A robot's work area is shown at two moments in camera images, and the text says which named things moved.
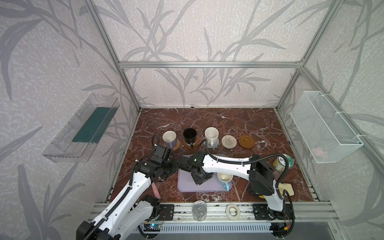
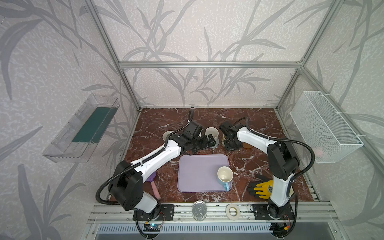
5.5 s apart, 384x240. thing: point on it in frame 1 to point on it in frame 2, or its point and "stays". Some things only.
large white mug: (211, 134) stays
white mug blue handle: (226, 179) stays
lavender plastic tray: (185, 183) stays
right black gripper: (199, 177) to (227, 141)
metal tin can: (199, 210) stays
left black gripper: (169, 169) to (202, 142)
